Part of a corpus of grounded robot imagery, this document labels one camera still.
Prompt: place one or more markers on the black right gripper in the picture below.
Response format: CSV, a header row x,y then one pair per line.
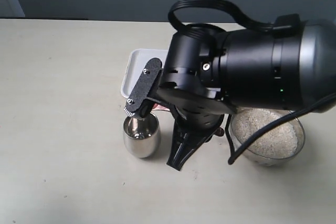
x,y
192,82

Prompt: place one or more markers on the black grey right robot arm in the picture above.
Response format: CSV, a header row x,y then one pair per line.
x,y
293,69

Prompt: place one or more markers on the stainless steel cup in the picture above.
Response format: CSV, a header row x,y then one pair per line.
x,y
142,138

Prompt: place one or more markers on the stainless steel rice bowl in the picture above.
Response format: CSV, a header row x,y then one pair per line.
x,y
276,147

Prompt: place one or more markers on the white rectangular plastic tray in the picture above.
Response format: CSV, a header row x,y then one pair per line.
x,y
137,60

